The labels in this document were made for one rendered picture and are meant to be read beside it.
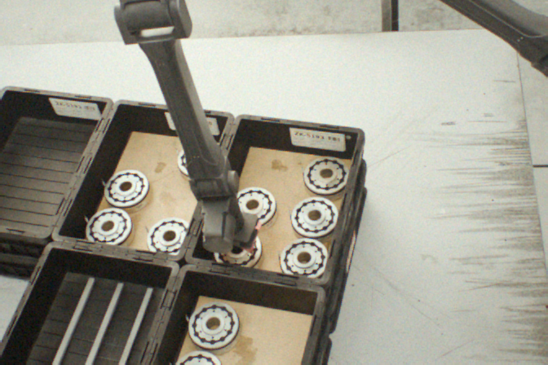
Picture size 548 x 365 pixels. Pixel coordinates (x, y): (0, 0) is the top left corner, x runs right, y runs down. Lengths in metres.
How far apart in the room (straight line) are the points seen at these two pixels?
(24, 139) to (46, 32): 1.59
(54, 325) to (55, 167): 0.42
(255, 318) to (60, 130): 0.74
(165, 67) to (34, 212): 0.74
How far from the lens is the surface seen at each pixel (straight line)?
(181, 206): 1.95
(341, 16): 3.50
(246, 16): 3.56
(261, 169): 1.97
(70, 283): 1.92
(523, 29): 1.42
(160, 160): 2.04
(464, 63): 2.34
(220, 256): 1.82
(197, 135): 1.50
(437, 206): 2.05
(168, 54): 1.40
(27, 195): 2.09
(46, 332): 1.88
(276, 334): 1.75
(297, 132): 1.93
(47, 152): 2.15
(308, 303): 1.72
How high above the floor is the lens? 2.39
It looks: 52 degrees down
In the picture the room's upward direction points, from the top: 11 degrees counter-clockwise
